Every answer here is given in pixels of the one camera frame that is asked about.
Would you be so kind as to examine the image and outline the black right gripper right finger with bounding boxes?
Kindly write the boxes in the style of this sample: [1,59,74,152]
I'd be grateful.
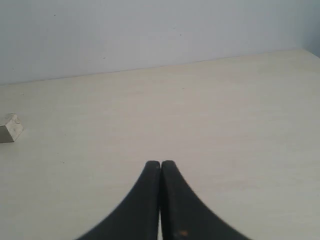
[161,160,247,240]

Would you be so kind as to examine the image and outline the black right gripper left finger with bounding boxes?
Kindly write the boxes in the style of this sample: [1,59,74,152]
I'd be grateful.
[79,160,161,240]

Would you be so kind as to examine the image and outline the smallest wooden cube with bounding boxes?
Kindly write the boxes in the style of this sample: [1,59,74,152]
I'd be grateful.
[0,113,24,144]

